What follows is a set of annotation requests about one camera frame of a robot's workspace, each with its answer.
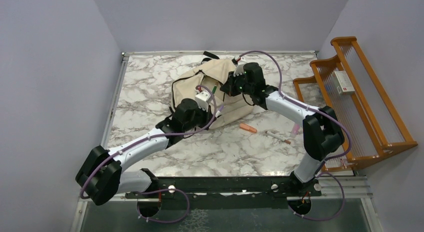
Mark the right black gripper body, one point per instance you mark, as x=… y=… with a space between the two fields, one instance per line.
x=236 y=84

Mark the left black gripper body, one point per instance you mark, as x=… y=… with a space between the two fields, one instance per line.
x=201 y=117

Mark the purple capped marker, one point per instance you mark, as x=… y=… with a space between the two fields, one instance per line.
x=218 y=111

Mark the cream canvas backpack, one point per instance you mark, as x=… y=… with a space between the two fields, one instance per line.
x=211 y=71

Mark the orange highlighter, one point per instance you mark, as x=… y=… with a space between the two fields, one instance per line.
x=248 y=128

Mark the pink highlighter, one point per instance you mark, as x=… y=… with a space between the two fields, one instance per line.
x=294 y=131

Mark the brown white marker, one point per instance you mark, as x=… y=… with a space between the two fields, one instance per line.
x=269 y=133

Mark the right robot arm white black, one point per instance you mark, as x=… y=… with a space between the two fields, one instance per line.
x=322 y=133

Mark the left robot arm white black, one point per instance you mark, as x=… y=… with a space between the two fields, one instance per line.
x=101 y=174

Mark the small white box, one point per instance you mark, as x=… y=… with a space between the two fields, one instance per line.
x=342 y=82

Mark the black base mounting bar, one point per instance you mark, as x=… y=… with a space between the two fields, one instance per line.
x=166 y=193

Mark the wooden shelf rack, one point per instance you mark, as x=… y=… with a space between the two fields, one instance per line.
x=376 y=128

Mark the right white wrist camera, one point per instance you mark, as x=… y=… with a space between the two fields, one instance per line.
x=239 y=66

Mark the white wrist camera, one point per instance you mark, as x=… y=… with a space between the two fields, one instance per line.
x=203 y=100
x=239 y=66

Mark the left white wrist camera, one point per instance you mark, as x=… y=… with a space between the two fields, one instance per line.
x=203 y=100

